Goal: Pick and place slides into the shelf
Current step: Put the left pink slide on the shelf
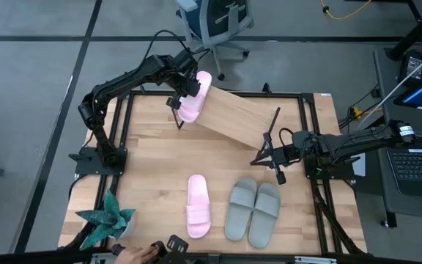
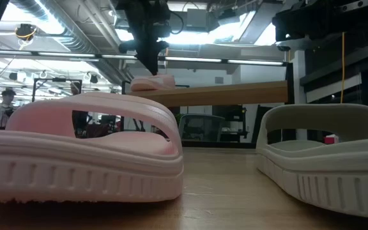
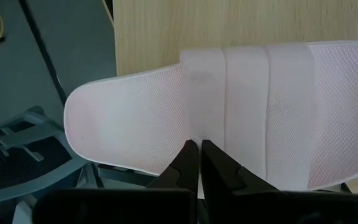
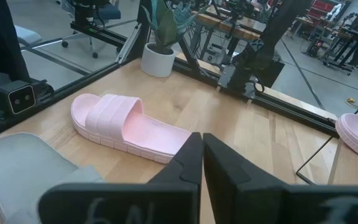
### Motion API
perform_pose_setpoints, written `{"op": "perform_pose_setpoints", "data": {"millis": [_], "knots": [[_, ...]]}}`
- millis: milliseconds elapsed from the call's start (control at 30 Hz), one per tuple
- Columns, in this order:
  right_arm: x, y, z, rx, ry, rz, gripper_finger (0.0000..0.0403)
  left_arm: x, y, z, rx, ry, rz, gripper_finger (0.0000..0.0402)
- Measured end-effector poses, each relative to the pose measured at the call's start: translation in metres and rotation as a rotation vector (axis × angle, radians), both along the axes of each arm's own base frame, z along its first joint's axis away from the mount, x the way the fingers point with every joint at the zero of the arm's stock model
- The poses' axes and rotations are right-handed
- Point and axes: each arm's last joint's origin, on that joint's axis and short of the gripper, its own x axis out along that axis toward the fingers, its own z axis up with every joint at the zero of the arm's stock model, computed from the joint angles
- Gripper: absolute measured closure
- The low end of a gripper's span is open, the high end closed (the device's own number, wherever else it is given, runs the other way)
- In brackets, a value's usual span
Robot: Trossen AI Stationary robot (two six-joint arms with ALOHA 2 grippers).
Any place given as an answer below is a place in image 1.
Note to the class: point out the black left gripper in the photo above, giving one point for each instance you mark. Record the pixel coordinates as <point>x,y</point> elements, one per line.
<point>190,86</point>

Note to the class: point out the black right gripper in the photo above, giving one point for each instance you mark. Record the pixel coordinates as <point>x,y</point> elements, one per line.
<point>284,155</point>

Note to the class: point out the pink slide sandal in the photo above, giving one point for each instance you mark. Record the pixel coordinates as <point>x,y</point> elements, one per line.
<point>198,220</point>
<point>192,110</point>

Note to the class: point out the grey slide sandal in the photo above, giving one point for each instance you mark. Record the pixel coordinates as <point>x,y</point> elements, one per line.
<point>240,220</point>
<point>264,227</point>

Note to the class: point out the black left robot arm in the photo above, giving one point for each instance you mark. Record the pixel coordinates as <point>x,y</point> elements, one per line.
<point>130,75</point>

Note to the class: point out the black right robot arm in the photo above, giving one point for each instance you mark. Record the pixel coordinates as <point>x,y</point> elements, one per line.
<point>361,139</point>

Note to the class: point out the grey office chair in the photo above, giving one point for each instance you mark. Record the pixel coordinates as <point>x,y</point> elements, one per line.
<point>214,22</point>

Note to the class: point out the yellow plug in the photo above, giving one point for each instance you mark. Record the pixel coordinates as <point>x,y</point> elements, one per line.
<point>358,111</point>

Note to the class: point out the laptop computer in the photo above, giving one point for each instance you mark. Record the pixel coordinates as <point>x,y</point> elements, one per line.
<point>398,117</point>

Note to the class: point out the black laptop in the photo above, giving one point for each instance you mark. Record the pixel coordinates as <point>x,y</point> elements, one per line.
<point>420,168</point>

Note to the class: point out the green potted plant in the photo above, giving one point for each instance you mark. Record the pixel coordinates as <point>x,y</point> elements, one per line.
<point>108,220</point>

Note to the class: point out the person's hand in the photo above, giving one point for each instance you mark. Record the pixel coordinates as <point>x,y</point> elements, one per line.
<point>134,256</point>

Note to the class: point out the person's black wrist band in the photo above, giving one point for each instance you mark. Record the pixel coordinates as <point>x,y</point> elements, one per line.
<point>117,249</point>

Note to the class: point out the black power adapter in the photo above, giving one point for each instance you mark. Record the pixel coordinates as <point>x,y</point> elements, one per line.
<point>412,67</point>

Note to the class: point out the black desk leg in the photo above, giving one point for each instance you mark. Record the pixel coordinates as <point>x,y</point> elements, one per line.
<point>416,33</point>

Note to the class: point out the black metal table frame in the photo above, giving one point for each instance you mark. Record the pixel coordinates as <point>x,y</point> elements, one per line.
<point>152,92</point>

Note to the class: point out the wooden shelf with black frame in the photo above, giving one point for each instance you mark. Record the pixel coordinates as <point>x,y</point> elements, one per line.
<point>233,113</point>

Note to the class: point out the silver metal bracket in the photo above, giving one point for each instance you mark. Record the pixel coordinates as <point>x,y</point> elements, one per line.
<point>315,260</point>

